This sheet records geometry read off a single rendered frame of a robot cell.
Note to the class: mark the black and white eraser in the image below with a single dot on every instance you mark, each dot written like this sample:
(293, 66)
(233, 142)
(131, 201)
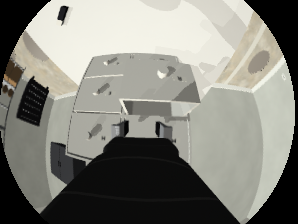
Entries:
(61, 16)

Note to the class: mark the grey drawer front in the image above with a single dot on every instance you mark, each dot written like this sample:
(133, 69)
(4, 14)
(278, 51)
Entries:
(103, 67)
(80, 140)
(145, 128)
(158, 95)
(158, 57)
(90, 99)

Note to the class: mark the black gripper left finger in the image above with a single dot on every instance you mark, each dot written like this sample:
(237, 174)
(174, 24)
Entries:
(120, 130)

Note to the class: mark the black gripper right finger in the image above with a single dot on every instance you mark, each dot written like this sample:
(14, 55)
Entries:
(163, 131)

